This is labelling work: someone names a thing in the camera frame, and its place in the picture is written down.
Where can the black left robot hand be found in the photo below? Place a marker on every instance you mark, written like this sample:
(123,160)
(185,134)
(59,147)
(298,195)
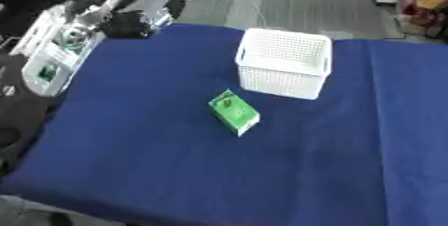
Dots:
(125,24)

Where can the green rectangular box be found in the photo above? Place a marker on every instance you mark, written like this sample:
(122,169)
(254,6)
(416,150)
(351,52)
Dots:
(234,112)

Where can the white perforated plastic basket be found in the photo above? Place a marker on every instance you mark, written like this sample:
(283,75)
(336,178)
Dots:
(284,57)

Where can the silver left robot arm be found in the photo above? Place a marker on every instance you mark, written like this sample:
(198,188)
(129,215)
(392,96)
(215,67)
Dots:
(53,57)

